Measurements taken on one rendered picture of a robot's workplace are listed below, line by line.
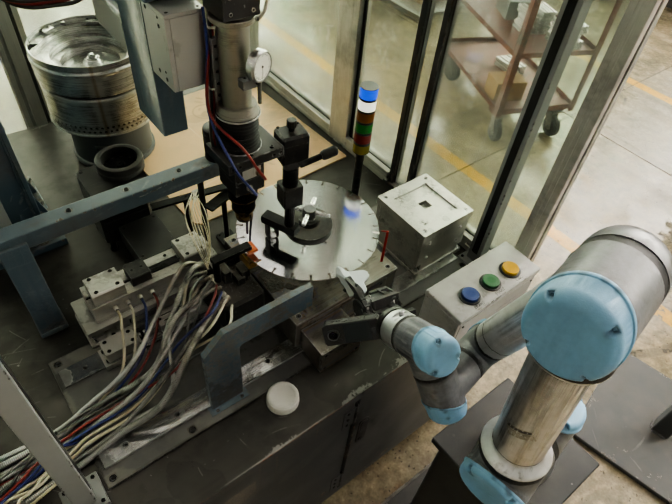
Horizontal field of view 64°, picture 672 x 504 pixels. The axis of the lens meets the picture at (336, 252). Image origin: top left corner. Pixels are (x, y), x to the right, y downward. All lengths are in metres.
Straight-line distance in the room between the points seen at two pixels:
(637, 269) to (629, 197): 2.67
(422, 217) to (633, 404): 1.32
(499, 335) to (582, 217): 2.16
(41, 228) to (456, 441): 0.94
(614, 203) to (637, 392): 1.19
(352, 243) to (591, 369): 0.68
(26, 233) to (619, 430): 2.01
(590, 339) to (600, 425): 1.65
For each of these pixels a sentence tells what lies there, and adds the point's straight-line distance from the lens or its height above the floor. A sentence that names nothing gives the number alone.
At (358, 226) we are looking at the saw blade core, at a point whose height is 0.95.
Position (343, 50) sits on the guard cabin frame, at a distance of 1.70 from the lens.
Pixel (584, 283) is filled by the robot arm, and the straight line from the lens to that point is 0.66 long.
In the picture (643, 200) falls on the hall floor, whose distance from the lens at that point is 3.40.
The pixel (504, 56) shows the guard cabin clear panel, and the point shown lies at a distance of 1.31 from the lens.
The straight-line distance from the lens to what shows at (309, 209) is 1.21.
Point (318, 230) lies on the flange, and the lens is 1.23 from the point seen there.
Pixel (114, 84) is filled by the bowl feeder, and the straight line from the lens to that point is 1.58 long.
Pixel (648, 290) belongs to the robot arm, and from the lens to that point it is 0.71.
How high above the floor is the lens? 1.82
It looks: 47 degrees down
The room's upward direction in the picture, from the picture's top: 7 degrees clockwise
